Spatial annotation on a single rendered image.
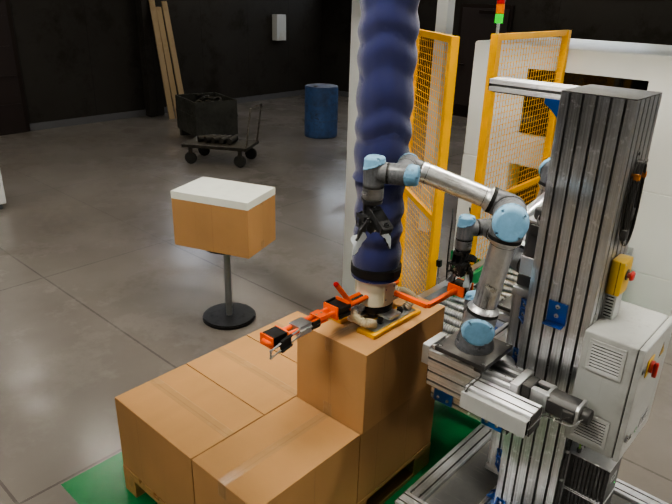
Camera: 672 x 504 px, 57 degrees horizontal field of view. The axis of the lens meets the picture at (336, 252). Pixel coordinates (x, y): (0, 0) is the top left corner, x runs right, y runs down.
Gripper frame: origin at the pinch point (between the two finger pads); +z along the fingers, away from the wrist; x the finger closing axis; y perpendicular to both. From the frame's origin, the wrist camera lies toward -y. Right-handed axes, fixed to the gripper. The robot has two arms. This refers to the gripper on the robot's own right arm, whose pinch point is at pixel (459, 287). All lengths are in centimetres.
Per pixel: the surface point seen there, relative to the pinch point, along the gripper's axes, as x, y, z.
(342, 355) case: -19, 58, 20
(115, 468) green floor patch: -121, 115, 111
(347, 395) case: -15, 58, 38
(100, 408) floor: -173, 95, 111
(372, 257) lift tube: -21.4, 39.1, -19.2
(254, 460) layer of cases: -26, 100, 55
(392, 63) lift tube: -19, 38, -99
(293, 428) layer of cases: -30, 75, 55
